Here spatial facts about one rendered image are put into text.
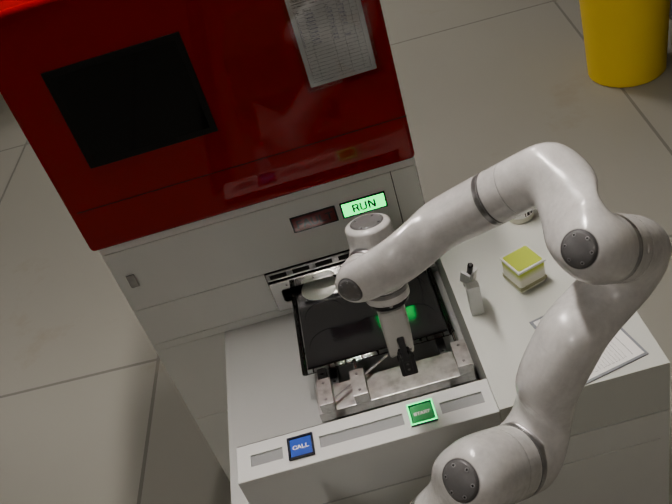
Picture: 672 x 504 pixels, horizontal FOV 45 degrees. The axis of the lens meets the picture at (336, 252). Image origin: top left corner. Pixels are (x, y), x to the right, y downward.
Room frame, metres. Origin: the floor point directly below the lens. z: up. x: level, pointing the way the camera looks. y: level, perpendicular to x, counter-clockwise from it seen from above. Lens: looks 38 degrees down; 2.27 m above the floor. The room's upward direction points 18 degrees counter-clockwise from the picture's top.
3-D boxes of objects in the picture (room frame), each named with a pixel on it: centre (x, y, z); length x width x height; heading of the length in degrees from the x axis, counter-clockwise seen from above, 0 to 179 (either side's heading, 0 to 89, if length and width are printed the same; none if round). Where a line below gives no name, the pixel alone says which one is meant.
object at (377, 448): (1.10, 0.06, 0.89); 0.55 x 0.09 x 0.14; 87
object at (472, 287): (1.33, -0.26, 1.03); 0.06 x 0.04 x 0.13; 177
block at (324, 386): (1.28, 0.12, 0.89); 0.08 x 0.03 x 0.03; 177
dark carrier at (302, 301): (1.54, -0.03, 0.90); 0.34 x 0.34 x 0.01; 87
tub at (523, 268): (1.36, -0.40, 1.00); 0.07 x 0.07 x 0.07; 15
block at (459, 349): (1.26, -0.20, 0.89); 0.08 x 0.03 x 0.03; 177
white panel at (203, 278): (1.69, 0.15, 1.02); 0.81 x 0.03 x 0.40; 87
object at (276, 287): (1.66, -0.02, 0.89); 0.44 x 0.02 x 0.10; 87
